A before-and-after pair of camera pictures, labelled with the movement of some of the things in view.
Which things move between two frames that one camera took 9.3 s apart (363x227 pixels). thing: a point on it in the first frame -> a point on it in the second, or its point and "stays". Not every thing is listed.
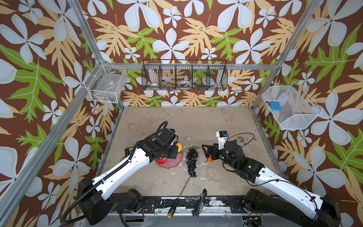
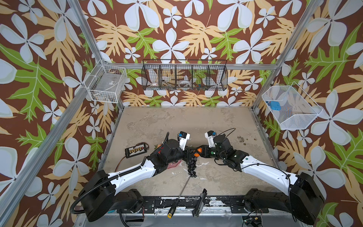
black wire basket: (169, 74) stays
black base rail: (212, 204) stays
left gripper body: (170, 152) -> (179, 154)
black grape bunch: (191, 158) stays
